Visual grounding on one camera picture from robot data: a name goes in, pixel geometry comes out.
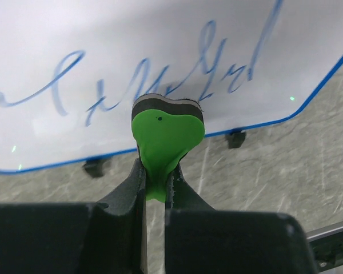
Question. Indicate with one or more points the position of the aluminium front rail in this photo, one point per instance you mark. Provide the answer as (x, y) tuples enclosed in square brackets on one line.
[(327, 246)]

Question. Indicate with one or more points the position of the green heart-shaped eraser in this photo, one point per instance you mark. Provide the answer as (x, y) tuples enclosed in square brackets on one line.
[(165, 130)]

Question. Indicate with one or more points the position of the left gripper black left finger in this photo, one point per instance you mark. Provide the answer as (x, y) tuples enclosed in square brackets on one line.
[(107, 236)]

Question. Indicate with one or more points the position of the black whiteboard foot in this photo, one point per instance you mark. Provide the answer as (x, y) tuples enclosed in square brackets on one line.
[(235, 139), (94, 168)]

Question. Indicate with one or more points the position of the blue-framed whiteboard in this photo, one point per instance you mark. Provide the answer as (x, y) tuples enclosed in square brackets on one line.
[(70, 71)]

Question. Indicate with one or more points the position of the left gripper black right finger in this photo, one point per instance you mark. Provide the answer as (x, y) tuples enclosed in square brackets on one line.
[(201, 239)]

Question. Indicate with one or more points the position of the black left whiteboard foot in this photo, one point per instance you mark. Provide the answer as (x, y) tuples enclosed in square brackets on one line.
[(94, 168)]

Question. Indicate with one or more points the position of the black right whiteboard foot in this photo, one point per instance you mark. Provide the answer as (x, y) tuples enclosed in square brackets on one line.
[(235, 139)]

